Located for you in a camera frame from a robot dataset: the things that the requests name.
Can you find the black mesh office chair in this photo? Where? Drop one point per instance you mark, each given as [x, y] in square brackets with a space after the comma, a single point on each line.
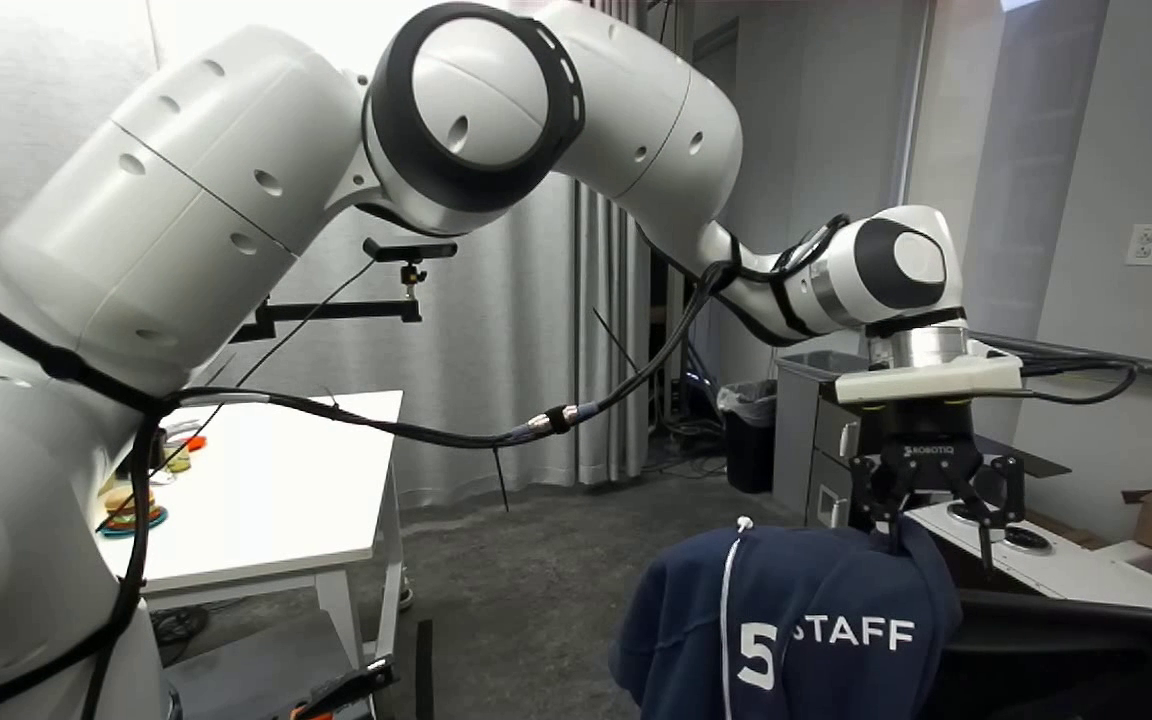
[1033, 658]

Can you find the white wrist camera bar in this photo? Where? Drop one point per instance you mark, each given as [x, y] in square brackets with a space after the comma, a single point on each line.
[929, 383]

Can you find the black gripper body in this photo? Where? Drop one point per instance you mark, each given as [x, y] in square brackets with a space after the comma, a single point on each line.
[929, 445]

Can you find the white desk with coasters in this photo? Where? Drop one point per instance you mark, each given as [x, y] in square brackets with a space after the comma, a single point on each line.
[1061, 571]

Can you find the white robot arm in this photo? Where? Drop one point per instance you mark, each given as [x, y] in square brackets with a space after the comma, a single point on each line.
[166, 233]

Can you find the white side table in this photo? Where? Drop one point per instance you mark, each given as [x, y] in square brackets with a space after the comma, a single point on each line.
[267, 502]

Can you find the black trash bin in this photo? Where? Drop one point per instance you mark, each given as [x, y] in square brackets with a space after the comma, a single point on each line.
[751, 431]

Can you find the grey pleated curtain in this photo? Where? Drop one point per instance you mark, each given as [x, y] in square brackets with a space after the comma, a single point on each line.
[541, 304]

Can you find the navy blue staff hoodie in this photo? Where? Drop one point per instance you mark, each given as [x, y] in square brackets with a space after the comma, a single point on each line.
[762, 622]

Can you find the white wall switch plate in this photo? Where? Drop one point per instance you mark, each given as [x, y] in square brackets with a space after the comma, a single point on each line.
[1138, 251]

